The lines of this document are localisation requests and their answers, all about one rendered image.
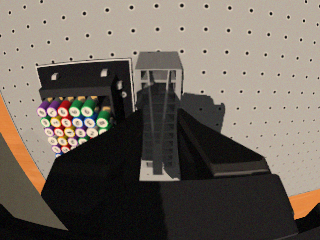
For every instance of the white perforated base plate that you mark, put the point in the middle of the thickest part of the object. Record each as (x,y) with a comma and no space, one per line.
(250,68)

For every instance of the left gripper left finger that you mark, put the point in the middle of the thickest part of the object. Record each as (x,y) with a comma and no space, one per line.
(104,155)

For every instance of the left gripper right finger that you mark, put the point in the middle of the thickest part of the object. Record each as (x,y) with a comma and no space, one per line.
(216,155)

